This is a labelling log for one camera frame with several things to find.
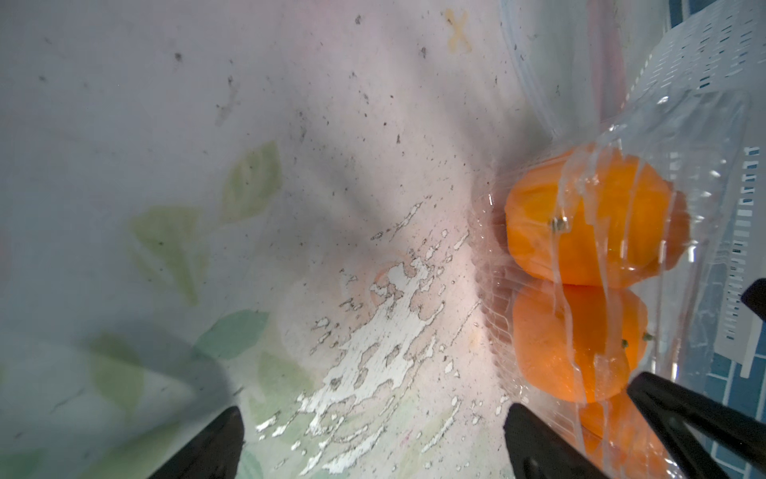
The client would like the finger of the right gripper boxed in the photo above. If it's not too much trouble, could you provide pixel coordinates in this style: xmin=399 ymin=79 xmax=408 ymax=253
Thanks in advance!
xmin=628 ymin=372 xmax=765 ymax=478
xmin=740 ymin=277 xmax=766 ymax=321

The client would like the white perforated plastic basket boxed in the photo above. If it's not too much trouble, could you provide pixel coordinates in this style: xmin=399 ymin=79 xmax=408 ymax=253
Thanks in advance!
xmin=632 ymin=1 xmax=765 ymax=388

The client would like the clear plastic clamshell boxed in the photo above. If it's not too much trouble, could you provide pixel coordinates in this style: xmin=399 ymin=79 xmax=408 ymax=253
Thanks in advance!
xmin=470 ymin=90 xmax=765 ymax=478

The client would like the orange box three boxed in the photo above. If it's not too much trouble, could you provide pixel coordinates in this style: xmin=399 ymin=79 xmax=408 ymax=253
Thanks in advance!
xmin=512 ymin=283 xmax=648 ymax=403

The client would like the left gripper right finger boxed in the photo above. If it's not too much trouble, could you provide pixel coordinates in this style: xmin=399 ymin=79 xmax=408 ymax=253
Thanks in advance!
xmin=504 ymin=403 xmax=608 ymax=479

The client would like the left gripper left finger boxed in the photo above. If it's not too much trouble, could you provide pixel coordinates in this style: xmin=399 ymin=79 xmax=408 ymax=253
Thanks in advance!
xmin=150 ymin=406 xmax=245 ymax=479

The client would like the orange left box four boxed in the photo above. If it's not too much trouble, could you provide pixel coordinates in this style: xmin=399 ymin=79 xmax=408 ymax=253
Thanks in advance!
xmin=578 ymin=389 xmax=670 ymax=478

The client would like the orange box one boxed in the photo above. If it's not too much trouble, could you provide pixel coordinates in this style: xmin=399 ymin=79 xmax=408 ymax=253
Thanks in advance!
xmin=505 ymin=145 xmax=691 ymax=289

